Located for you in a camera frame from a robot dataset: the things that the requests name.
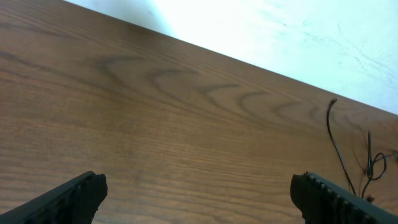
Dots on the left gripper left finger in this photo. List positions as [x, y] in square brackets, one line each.
[75, 201]

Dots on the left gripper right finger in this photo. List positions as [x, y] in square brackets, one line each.
[323, 202]

